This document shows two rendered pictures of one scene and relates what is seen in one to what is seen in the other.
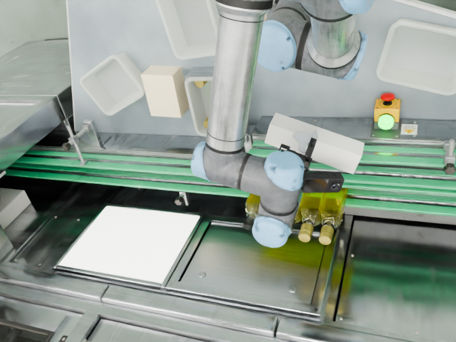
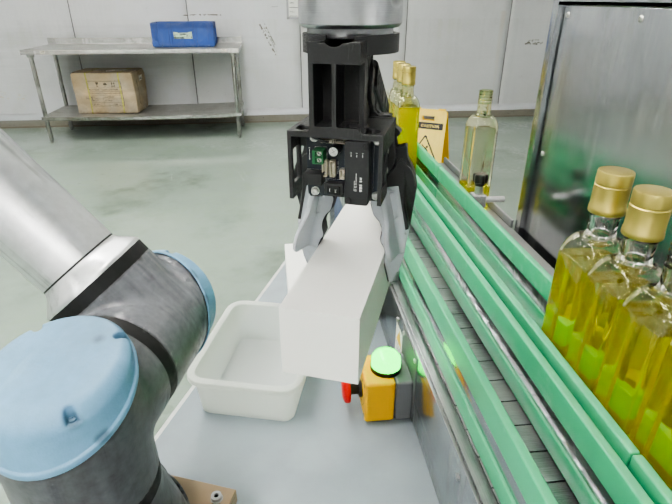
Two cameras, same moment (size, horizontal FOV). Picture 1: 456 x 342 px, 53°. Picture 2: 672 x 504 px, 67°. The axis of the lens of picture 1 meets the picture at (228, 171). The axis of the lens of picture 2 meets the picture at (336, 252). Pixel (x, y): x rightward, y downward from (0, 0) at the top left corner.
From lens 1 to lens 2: 1.16 m
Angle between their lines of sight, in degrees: 86
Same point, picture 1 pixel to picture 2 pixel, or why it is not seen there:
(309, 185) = not seen: hidden behind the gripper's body
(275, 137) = (329, 296)
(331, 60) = (114, 240)
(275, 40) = (24, 355)
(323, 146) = (340, 230)
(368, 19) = (195, 453)
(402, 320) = (652, 43)
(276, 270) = not seen: outside the picture
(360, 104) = (388, 448)
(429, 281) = (598, 142)
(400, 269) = not seen: hidden behind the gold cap
